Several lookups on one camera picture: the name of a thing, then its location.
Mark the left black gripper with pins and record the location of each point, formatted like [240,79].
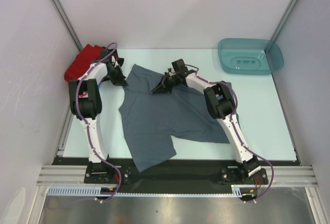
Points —
[120,81]

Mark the red folded t shirt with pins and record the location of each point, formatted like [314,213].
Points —
[82,62]

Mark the right aluminium side rail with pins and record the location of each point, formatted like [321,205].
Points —
[281,98]

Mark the pink folded t shirt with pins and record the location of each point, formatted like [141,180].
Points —
[83,95]

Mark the aluminium corner post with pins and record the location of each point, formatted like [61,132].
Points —
[67,23]
[284,19]

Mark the aluminium front frame rail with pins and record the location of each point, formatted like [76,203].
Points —
[284,176]

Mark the right aluminium corner post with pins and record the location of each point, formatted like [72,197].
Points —
[284,19]

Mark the teal transparent plastic bin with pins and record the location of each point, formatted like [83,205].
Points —
[250,56]

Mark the left aluminium side rail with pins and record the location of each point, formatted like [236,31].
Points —
[64,133]

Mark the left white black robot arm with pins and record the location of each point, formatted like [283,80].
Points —
[86,106]

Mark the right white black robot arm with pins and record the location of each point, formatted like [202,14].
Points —
[221,102]

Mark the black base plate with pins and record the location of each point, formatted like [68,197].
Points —
[235,176]
[118,176]

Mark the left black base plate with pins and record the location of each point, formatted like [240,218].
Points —
[118,176]

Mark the grey blue polo shirt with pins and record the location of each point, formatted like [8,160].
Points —
[151,120]

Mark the aluminium side rail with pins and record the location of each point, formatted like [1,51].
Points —
[281,98]
[64,133]

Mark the left grey cable duct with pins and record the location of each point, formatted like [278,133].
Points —
[86,191]

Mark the right grey cable duct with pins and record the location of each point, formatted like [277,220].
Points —
[245,190]

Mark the grey cable duct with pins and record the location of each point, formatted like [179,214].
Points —
[245,190]
[86,191]

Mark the black folded t shirt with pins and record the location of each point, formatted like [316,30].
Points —
[109,55]

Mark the left aluminium corner post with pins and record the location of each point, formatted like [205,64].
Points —
[67,23]

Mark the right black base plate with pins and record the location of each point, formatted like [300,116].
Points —
[235,176]

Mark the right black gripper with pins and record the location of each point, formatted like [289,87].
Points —
[163,85]

